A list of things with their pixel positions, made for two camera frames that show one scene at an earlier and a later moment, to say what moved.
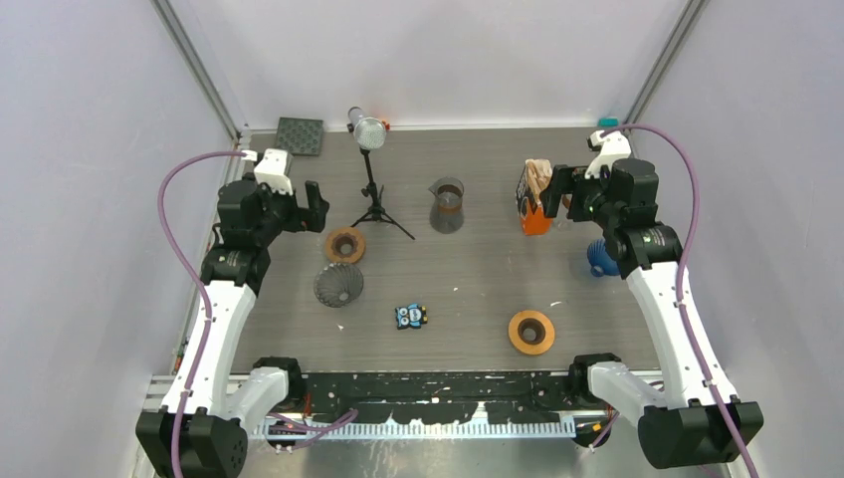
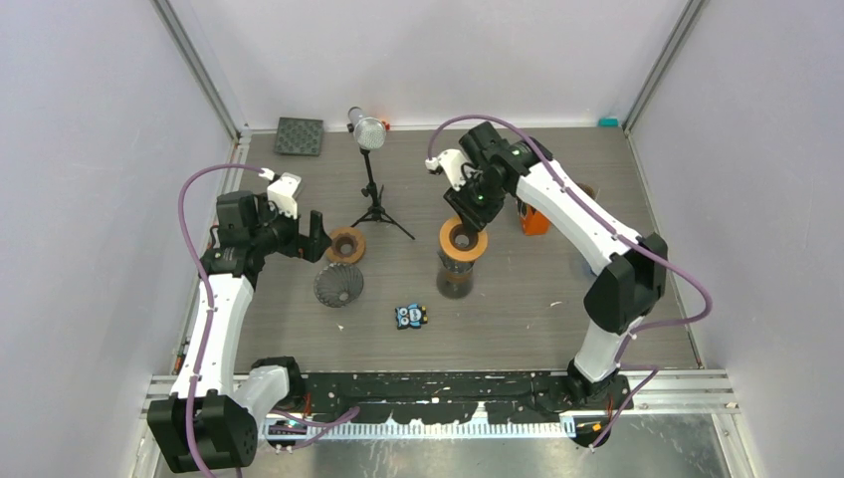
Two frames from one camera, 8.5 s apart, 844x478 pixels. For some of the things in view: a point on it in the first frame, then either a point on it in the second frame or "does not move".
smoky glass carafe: (446, 212) → (456, 279)
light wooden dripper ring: (530, 333) → (458, 254)
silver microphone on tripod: (369, 133) does not move
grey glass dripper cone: (338, 285) does not move
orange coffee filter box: (534, 221) does not move
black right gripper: (567, 179) → (474, 219)
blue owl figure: (413, 316) does not move
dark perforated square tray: (300, 135) does not move
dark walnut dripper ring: (344, 245) does not move
